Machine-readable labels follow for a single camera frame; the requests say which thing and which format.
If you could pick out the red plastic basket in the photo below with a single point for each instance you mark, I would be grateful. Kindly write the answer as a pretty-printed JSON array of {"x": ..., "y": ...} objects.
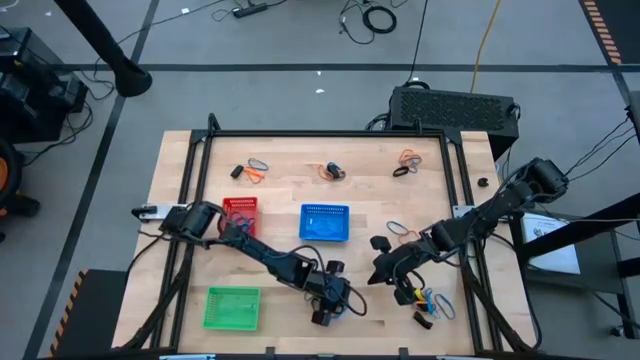
[{"x": 240, "y": 204}]

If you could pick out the black orange wheeled machine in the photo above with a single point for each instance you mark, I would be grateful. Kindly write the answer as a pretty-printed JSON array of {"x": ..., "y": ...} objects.
[{"x": 7, "y": 175}]

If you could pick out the black metal beam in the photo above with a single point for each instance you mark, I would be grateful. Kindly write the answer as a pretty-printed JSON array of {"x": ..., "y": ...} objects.
[{"x": 600, "y": 220}]

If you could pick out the green plastic basket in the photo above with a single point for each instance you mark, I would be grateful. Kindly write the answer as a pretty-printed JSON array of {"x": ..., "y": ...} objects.
[{"x": 232, "y": 310}]

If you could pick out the black power strip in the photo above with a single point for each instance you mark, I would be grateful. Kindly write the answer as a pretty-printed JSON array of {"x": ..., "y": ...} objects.
[{"x": 250, "y": 10}]

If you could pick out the black wide rubber band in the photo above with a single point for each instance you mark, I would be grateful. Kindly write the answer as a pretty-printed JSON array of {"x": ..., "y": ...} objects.
[
  {"x": 422, "y": 320},
  {"x": 236, "y": 171},
  {"x": 395, "y": 172},
  {"x": 332, "y": 170}
]

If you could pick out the black stand pole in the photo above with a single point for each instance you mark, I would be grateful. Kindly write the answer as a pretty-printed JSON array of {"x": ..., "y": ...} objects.
[{"x": 130, "y": 77}]

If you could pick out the small black knob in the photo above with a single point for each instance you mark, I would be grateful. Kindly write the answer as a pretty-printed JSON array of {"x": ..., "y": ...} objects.
[{"x": 483, "y": 182}]

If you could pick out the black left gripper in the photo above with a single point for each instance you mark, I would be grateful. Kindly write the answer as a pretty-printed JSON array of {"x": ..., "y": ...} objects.
[{"x": 325, "y": 290}]

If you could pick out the black hazard striped mat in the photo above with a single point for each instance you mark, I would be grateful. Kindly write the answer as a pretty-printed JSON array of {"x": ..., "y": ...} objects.
[
  {"x": 625, "y": 25},
  {"x": 100, "y": 315}
]

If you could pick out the black perforated computer case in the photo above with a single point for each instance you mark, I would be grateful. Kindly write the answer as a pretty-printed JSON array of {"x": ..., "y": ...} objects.
[{"x": 450, "y": 112}]

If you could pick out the white paper sheet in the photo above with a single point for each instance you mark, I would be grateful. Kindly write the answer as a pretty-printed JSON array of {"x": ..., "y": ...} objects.
[{"x": 555, "y": 257}]

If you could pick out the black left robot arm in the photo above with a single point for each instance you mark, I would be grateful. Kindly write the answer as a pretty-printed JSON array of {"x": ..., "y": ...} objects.
[{"x": 260, "y": 252}]

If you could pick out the black equipment cart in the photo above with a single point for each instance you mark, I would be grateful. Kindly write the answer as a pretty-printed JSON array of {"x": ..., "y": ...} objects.
[{"x": 30, "y": 100}]

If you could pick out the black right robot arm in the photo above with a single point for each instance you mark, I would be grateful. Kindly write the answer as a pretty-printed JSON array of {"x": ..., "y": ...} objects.
[{"x": 500, "y": 200}]

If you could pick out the blue plastic basket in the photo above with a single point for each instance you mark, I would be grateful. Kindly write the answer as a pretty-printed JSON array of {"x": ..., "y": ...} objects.
[{"x": 325, "y": 225}]

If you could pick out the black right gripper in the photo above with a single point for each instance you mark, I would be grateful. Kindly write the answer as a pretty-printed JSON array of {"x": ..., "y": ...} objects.
[{"x": 405, "y": 262}]

